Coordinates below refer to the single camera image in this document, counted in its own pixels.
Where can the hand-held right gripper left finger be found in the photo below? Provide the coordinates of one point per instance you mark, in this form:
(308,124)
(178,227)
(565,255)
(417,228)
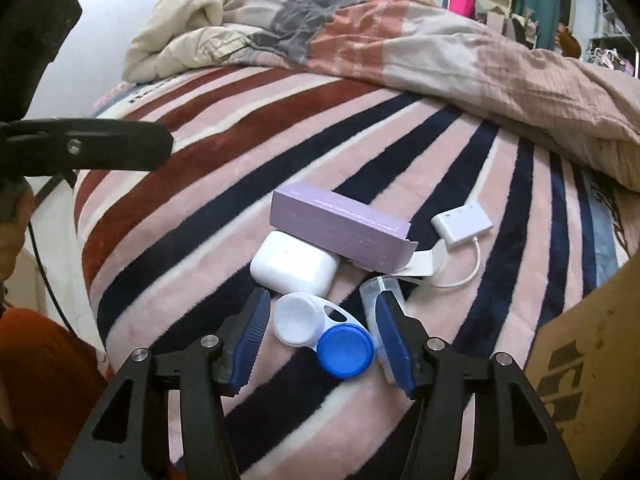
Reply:
(252,332)

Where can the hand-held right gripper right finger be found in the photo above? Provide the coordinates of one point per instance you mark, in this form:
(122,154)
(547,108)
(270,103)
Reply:
(392,342)

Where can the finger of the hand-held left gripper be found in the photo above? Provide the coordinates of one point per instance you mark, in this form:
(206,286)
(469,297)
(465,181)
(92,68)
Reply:
(100,145)

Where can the clear plastic container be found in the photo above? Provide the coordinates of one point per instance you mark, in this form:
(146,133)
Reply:
(370,300)

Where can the white and blue lens case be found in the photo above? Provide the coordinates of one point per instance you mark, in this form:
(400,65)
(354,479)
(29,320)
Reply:
(345,352)

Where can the white earbuds case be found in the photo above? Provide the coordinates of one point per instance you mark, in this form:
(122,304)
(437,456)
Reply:
(292,262)

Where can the striped fleece blanket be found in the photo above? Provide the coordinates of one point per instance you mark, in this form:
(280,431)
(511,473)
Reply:
(200,185)

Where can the purple cardboard box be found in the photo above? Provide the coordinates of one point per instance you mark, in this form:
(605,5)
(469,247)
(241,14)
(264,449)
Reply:
(340,225)

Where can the cream duvet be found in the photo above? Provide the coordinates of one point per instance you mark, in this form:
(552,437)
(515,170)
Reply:
(170,25)

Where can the brown cardboard box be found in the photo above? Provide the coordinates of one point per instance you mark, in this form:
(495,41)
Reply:
(600,360)

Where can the orange cloth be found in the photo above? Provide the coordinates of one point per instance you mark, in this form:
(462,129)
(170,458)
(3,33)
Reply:
(45,385)

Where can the patchwork quilt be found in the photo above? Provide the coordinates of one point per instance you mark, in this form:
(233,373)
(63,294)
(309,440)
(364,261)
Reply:
(400,50)

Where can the pink box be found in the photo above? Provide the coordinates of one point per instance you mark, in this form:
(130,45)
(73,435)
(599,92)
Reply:
(461,4)

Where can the brown plush toy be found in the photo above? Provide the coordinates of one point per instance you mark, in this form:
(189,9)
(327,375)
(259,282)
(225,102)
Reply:
(567,40)

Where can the cluttered clothes rack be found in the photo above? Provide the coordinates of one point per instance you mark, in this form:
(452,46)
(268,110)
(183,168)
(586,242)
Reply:
(612,45)

